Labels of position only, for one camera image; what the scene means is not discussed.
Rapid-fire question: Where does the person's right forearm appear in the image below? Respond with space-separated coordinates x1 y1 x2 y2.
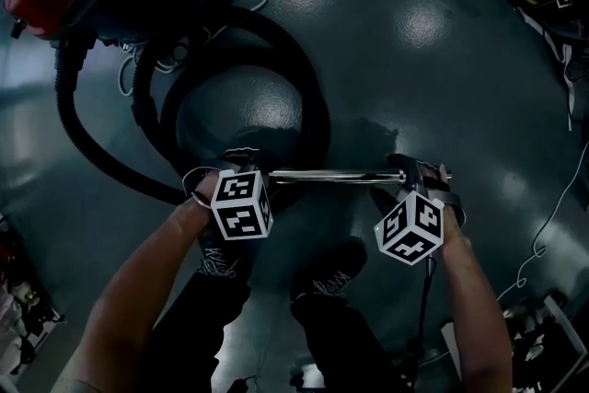
430 214 515 393

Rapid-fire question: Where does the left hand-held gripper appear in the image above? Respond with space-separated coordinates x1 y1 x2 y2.
182 145 273 241

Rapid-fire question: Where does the person's trouser leg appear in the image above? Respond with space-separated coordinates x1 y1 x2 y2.
289 293 409 393
146 271 253 393

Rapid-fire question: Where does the person's left shoe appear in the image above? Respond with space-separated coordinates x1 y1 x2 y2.
196 223 259 281

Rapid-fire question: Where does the person's right trouser leg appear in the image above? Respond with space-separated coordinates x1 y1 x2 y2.
289 293 409 393

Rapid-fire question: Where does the person's left forearm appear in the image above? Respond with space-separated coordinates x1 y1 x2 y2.
73 192 217 393

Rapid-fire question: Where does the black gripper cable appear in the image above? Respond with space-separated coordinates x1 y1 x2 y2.
413 256 437 367

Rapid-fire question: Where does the white box with clutter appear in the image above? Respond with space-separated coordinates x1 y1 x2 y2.
440 288 589 393

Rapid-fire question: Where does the thin white cable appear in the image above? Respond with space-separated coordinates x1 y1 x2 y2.
495 141 589 303

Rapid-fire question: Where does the person's right shoe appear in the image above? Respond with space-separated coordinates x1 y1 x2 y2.
289 237 369 301

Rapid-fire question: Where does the person's right hand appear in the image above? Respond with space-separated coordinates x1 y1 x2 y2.
425 164 451 192

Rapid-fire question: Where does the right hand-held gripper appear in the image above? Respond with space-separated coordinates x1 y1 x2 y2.
370 154 464 267

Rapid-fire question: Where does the black vacuum hose chrome tube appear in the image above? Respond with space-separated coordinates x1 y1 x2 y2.
54 6 455 217

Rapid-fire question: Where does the person's left hand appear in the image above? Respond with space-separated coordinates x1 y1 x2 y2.
195 173 221 204

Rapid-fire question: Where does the cluttered shelf of items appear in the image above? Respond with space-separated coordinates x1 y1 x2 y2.
0 214 68 386

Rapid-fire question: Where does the person's shoe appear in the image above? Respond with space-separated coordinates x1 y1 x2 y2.
289 237 369 301
196 223 259 281

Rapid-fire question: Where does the person's left trouser leg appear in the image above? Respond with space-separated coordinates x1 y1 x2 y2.
146 271 253 393

